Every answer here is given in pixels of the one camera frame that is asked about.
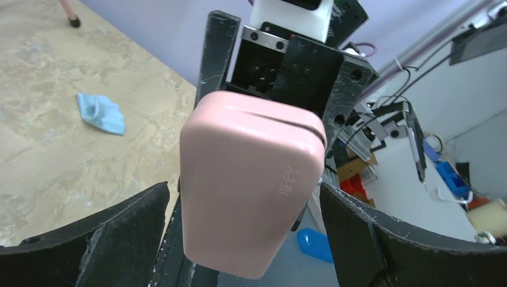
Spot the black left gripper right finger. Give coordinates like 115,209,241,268
319,183,506,286

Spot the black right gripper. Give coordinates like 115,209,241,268
195,1,378,152

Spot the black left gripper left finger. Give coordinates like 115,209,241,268
1,182,170,286

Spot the pink glasses case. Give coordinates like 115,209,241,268
179,91,326,279

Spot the blue plastic case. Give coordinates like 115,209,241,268
297,228,334,264

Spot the red plastic bin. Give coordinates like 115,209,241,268
340,173,367,198

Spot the cardboard box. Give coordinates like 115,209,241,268
333,148,378,182

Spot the cream bucket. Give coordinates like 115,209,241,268
467,199,506,237

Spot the crumpled light blue cloth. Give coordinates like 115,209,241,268
76,93,126,136

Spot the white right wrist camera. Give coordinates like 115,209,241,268
249,0,334,43

